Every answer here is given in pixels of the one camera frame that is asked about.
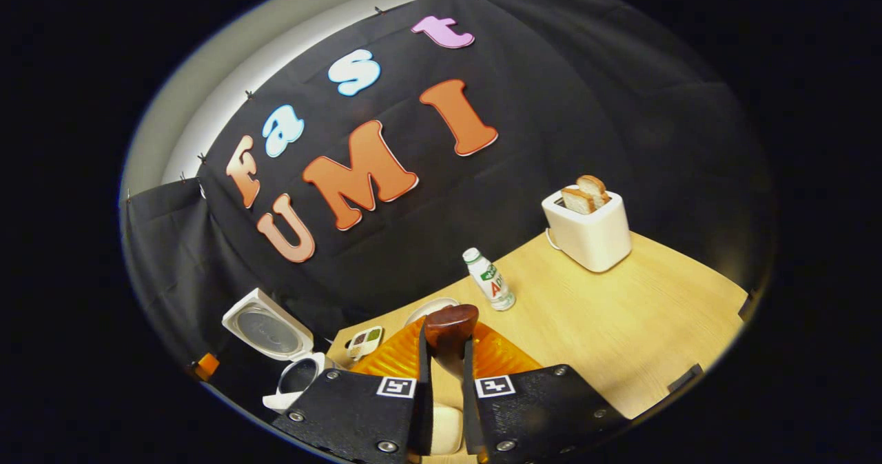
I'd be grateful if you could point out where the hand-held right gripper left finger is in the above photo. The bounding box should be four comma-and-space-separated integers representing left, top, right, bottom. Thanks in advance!
272, 316, 433, 464

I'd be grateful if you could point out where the white toaster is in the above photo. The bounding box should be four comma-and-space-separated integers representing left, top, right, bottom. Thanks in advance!
541, 185, 633, 274

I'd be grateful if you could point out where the beige rice container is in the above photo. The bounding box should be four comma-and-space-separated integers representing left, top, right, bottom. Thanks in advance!
429, 403, 464, 455

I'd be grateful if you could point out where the white bottle with green label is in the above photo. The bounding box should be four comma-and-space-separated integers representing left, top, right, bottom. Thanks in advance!
462, 247, 516, 312

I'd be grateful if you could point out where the white divided grain dish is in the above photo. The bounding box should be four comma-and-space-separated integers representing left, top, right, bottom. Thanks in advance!
347, 326, 384, 361

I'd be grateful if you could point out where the black backdrop cloth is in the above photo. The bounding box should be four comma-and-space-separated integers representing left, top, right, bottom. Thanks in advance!
121, 0, 776, 396

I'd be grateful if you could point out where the white rice cooker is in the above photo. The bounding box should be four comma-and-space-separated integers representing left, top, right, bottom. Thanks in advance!
222, 288, 335, 413

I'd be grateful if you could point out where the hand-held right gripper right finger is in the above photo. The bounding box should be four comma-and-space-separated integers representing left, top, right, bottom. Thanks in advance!
462, 323, 631, 464

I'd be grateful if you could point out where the brown wooden spoon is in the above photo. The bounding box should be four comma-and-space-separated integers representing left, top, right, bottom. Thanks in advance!
424, 304, 480, 382

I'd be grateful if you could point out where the white round plate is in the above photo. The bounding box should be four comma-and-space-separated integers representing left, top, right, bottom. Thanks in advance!
405, 297, 461, 328

